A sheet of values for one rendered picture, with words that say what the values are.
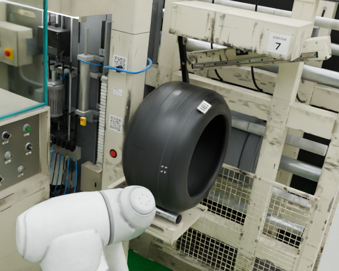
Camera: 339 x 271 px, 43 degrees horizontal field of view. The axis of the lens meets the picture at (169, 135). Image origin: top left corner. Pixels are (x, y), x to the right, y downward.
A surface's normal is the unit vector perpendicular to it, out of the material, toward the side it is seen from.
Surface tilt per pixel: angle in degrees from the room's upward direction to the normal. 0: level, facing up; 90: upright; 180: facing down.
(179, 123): 47
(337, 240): 0
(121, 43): 90
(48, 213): 23
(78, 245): 60
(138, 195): 43
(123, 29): 90
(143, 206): 36
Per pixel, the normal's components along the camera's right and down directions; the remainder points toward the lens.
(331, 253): 0.11, -0.91
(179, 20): -0.51, 0.29
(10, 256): 0.85, 0.32
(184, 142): 0.29, 0.03
